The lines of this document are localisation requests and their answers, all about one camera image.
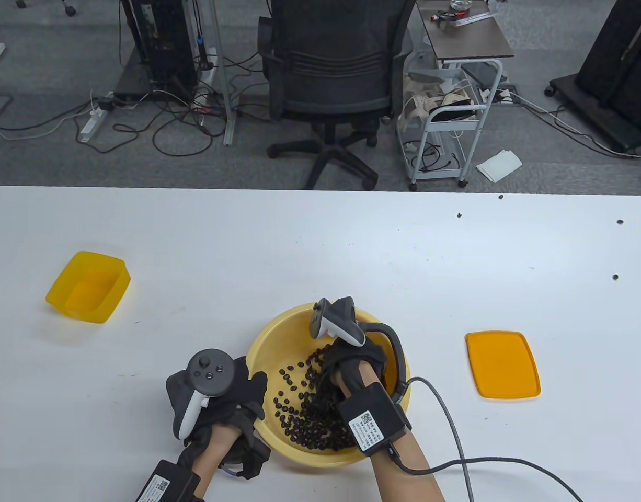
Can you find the person's right hand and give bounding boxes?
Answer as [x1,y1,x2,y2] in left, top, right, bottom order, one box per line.
[315,337,389,414]

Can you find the person's left hand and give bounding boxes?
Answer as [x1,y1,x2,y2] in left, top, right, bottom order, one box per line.
[165,357,272,479]

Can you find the yellow plastic basin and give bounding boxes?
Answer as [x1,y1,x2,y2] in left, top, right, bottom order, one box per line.
[246,302,411,469]

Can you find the pile of coffee beans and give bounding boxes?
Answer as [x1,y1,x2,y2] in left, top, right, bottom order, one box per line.
[272,343,360,451]

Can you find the orange container lid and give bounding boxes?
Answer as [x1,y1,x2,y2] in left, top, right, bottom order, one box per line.
[465,330,542,401]

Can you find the orange plastic container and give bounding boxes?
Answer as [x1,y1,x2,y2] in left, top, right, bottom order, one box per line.
[45,251,131,324]

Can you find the person's left forearm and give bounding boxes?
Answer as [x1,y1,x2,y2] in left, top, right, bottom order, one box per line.
[195,424,245,497]

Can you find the grey white handheld controller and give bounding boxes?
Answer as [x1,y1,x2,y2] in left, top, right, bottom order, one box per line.
[308,297,409,406]
[177,349,236,441]

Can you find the white folded paper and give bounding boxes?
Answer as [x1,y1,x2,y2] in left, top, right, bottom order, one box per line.
[476,150,523,183]

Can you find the white rolling cart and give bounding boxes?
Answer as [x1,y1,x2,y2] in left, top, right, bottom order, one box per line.
[396,52,504,191]

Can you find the black mesh office chair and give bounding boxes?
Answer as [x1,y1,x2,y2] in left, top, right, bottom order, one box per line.
[258,0,416,190]

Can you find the black white power strip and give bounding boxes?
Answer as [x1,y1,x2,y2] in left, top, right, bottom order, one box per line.
[490,84,522,105]

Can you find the grey laptop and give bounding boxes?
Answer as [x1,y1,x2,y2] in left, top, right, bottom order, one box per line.
[461,62,509,88]

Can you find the brown side table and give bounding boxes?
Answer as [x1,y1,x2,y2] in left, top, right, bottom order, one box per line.
[416,0,514,62]

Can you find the black computer tower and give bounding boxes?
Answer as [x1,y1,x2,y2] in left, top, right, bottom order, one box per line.
[119,0,201,104]

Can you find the white ruler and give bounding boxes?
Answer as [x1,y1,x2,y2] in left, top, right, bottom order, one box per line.
[453,12,497,27]

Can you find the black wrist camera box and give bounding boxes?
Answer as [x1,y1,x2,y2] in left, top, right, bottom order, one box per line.
[334,383,411,457]
[135,459,202,502]

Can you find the thin black cart cable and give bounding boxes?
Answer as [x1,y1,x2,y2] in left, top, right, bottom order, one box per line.
[404,140,461,172]

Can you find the tangled black floor cables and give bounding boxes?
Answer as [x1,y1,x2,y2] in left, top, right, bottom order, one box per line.
[90,89,232,157]

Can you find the beige fabric straps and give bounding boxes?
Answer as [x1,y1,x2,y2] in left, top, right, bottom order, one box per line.
[399,78,473,138]

